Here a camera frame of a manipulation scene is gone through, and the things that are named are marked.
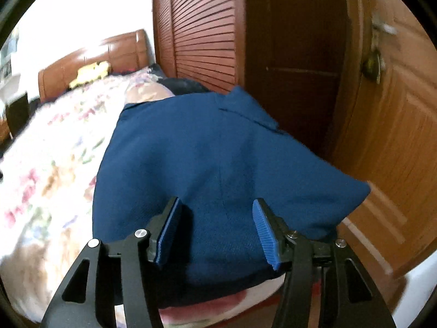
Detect wooden door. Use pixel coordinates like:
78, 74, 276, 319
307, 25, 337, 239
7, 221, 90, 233
328, 0, 437, 277

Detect floral blanket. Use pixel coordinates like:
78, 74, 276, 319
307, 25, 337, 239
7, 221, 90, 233
0, 66, 175, 325

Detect blue suit jacket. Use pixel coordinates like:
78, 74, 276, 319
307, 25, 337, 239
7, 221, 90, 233
92, 86, 372, 306

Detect yellow plush toy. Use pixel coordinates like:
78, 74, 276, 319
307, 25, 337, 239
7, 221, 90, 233
68, 61, 113, 89

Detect wooden louvered wardrobe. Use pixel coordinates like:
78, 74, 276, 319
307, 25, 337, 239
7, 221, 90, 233
152, 0, 356, 161

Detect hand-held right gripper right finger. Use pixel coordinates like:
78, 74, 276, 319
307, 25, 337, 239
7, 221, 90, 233
252, 198, 397, 328

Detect wooden bed headboard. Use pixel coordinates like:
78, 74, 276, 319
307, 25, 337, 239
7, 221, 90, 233
37, 29, 151, 104

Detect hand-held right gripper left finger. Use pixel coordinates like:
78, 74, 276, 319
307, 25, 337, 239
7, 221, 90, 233
40, 196, 183, 328

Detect metal door handle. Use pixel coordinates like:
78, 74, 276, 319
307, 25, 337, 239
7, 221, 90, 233
370, 12, 398, 36

